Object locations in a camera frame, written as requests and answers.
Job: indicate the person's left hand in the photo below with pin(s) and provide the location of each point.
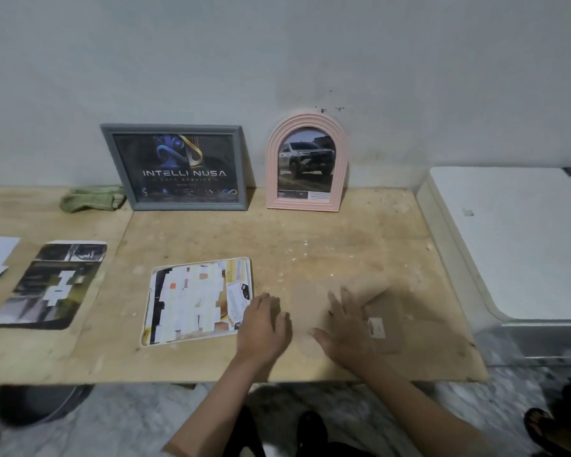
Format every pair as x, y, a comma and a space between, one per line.
259, 335

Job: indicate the person's right hand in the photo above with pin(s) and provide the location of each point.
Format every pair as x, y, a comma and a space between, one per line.
347, 340

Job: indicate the person's right thumb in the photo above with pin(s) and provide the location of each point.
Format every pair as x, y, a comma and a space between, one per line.
321, 336

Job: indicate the person's left thumb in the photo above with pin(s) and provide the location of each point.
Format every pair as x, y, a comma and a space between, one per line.
287, 326

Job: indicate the brown arched frame backing board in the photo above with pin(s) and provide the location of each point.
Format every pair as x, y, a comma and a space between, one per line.
390, 311

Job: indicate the person's right forearm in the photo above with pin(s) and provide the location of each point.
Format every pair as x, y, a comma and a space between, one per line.
418, 414

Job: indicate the person's left forearm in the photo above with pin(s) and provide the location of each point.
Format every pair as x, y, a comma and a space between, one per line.
214, 414

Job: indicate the arched print with white notes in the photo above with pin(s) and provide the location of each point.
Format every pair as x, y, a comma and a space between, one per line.
195, 302

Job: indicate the person's black trousers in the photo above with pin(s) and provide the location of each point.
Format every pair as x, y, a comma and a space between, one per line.
314, 435

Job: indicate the white chest appliance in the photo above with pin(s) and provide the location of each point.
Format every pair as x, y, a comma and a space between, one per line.
518, 252

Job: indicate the green folded cloth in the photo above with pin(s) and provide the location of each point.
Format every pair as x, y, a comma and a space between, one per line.
93, 198

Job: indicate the dark arched photo print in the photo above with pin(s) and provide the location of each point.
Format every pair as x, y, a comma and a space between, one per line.
52, 285

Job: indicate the person's sandalled foot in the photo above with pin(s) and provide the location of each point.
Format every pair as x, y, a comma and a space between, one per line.
554, 435

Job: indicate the black round stool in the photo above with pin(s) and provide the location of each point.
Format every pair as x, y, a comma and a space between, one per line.
40, 402

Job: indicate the pink arched picture frame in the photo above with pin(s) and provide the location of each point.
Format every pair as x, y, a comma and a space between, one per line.
307, 161

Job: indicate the grey rectangular picture frame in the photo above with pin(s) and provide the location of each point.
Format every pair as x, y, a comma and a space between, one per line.
178, 168

